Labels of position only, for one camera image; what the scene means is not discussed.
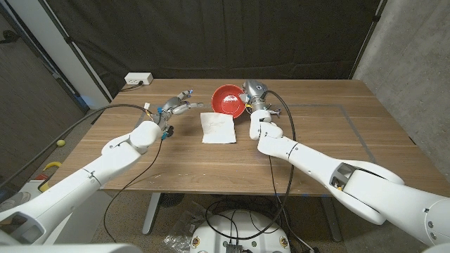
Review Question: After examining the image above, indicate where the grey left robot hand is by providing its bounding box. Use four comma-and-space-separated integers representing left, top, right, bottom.
153, 89, 205, 127

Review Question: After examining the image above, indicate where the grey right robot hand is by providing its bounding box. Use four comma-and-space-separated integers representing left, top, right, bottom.
240, 79, 272, 112

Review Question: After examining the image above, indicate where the red bowl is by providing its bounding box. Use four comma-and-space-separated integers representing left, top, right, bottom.
211, 84, 247, 119

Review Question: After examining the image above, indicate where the white cloth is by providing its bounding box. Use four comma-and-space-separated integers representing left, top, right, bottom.
200, 111, 237, 145

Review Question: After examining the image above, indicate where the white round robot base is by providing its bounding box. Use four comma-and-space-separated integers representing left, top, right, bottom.
189, 209, 292, 253

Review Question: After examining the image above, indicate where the white power strip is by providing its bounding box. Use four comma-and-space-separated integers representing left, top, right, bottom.
124, 72, 154, 86

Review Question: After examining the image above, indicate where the black backdrop curtain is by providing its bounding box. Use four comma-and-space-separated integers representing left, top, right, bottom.
37, 0, 387, 99

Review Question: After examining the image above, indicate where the black ribbed round object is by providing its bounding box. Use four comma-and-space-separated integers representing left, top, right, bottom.
160, 192, 186, 208

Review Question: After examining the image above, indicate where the white table leg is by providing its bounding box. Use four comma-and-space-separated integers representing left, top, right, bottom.
141, 192, 162, 235

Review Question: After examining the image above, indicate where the grey tape outline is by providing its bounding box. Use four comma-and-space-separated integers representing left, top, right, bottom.
135, 103, 379, 164

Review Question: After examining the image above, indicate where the clear plastic bag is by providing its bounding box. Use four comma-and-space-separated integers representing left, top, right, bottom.
163, 202, 212, 252

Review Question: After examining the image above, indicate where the yellow and black tool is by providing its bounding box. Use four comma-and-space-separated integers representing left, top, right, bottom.
37, 160, 63, 193

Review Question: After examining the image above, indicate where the grey table leg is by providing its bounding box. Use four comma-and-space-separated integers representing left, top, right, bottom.
319, 196, 344, 243

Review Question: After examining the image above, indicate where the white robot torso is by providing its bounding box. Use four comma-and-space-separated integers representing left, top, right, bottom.
0, 242, 143, 253

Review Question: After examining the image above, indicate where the white grey sneaker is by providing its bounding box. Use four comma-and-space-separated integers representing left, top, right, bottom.
0, 191, 32, 214

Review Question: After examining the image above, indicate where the black power strip cable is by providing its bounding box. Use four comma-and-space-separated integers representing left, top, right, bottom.
119, 81, 144, 93

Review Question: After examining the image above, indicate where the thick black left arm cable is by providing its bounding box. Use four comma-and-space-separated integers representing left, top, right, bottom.
0, 103, 155, 189

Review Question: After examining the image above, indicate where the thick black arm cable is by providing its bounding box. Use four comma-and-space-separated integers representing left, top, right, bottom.
205, 90, 297, 242
0, 103, 155, 189

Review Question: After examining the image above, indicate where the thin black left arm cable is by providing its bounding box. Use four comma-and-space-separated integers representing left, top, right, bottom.
103, 137, 165, 243

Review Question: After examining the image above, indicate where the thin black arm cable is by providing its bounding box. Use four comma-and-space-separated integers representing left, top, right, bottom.
267, 154, 310, 252
103, 137, 165, 243

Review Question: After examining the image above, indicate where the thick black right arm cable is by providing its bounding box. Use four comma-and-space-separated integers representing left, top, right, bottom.
205, 90, 297, 242

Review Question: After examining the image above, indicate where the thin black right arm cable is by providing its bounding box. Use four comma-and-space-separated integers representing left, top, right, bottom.
267, 154, 310, 252

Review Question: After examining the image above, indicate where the black backdrop frame pole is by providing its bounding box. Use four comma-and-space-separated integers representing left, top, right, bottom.
347, 0, 387, 80
38, 0, 113, 103

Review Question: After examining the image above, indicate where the black door handle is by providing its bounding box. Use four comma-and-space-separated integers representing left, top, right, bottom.
0, 30, 22, 45

